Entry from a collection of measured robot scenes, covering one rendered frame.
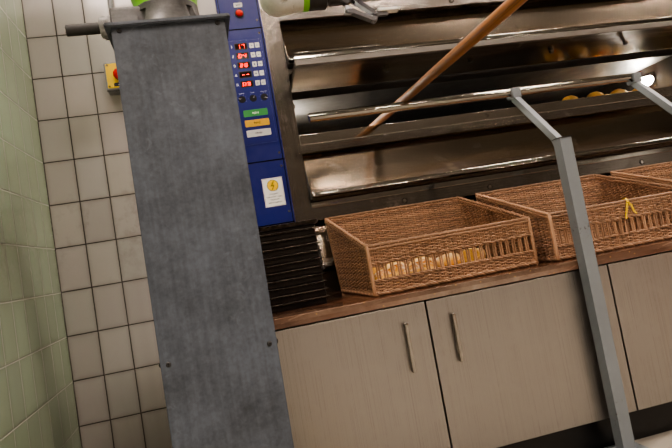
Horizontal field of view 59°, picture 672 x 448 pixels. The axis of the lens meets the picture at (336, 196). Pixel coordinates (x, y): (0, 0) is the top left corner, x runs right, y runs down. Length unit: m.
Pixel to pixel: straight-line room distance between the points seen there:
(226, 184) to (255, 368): 0.33
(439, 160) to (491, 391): 0.95
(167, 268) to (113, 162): 1.22
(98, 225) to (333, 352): 0.98
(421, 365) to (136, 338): 1.00
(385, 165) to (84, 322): 1.22
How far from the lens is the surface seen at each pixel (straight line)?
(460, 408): 1.84
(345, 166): 2.29
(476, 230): 1.88
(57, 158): 2.29
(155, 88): 1.12
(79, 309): 2.25
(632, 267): 2.08
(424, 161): 2.37
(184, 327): 1.07
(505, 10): 1.38
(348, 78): 2.35
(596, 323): 1.95
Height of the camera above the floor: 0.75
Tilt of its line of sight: 5 degrees up
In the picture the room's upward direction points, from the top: 10 degrees counter-clockwise
